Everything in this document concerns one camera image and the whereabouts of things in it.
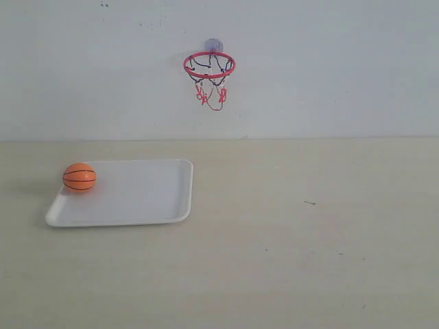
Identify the red mini basketball hoop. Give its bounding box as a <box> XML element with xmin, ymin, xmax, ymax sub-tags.
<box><xmin>182</xmin><ymin>51</ymin><xmax>236</xmax><ymax>112</ymax></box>

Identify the clear suction cup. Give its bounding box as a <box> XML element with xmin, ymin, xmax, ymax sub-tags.
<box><xmin>204</xmin><ymin>38</ymin><xmax>224</xmax><ymax>53</ymax></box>

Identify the white rectangular tray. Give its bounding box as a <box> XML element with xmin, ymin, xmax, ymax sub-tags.
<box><xmin>45</xmin><ymin>159</ymin><xmax>193</xmax><ymax>228</ymax></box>

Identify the small orange basketball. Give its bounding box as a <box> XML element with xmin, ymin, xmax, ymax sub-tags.
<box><xmin>62</xmin><ymin>162</ymin><xmax>97</xmax><ymax>193</ymax></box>

